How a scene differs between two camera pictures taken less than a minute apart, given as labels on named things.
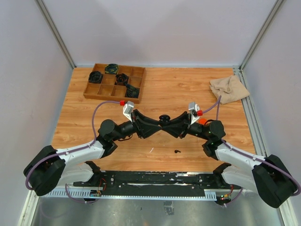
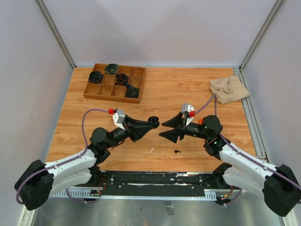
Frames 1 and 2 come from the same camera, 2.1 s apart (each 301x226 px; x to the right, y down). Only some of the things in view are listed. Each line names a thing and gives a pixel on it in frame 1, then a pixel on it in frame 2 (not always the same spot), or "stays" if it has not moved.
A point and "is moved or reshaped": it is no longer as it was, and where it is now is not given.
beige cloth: [230, 88] stays
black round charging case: [164, 118] is moved or reshaped
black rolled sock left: [95, 76] stays
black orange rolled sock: [121, 79] stays
